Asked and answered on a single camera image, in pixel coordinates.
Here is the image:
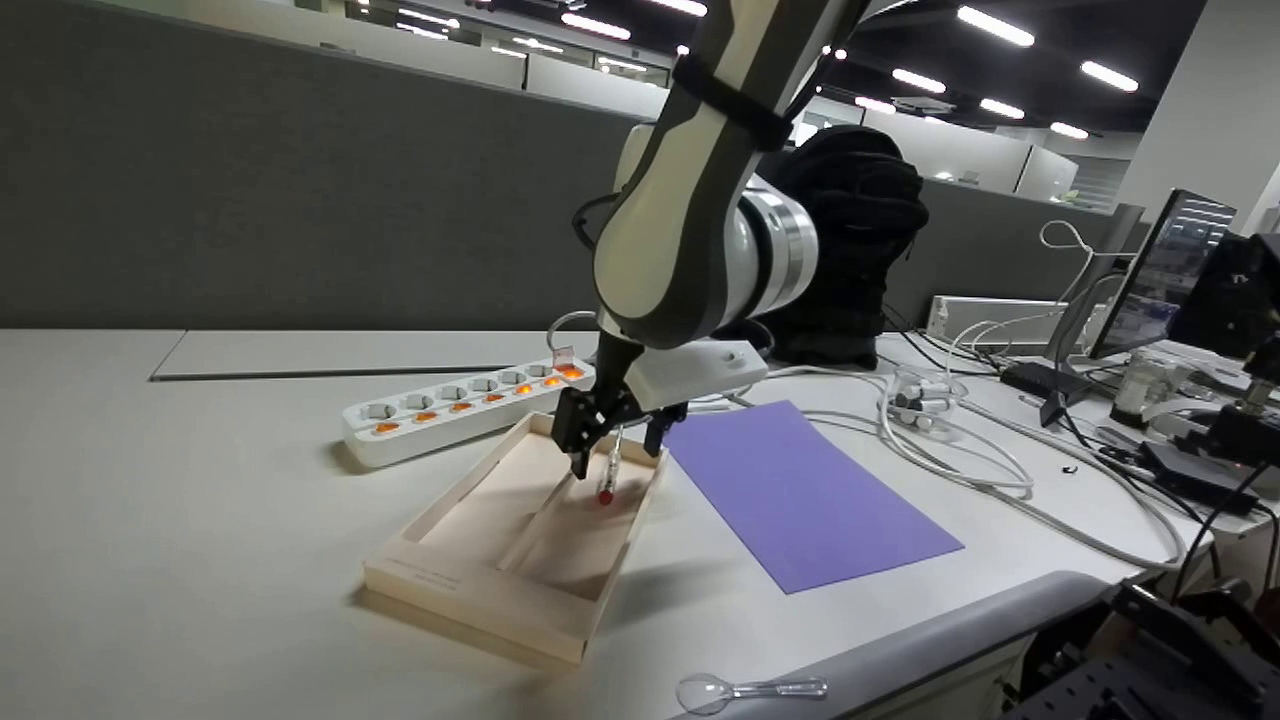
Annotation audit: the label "white power strip orange switches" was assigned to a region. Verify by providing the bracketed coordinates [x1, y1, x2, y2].
[345, 360, 598, 468]

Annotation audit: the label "clear plastic spoon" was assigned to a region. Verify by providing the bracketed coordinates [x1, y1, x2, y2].
[675, 671, 831, 716]

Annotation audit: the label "white looped cable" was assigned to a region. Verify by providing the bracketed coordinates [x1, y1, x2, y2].
[797, 367, 1192, 574]

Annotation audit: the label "computer monitor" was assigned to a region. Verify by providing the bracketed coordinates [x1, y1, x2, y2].
[1092, 187, 1237, 360]

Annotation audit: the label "black office chair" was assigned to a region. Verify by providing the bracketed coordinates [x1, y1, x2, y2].
[761, 125, 929, 367]

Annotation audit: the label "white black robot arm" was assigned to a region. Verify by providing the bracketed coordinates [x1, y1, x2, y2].
[553, 0, 870, 480]

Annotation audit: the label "purple paper sheet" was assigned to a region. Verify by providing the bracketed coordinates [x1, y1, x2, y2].
[664, 405, 960, 591]

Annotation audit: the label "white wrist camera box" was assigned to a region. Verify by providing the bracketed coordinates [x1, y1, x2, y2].
[625, 339, 767, 413]

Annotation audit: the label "white box on desk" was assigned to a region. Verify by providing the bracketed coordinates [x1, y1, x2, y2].
[923, 297, 1063, 353]

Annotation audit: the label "beige wooden tray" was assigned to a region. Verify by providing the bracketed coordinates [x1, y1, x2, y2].
[366, 414, 661, 662]

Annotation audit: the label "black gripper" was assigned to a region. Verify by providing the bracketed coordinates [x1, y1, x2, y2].
[553, 336, 688, 480]

